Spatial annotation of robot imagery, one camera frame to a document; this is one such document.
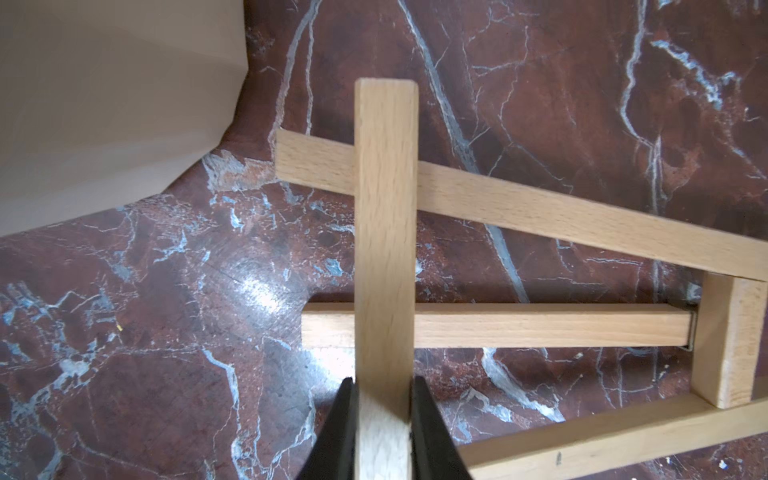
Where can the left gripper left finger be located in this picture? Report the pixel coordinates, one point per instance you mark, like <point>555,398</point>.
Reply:
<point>333,454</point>

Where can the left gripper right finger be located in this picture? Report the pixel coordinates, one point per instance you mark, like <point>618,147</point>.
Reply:
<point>434,453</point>

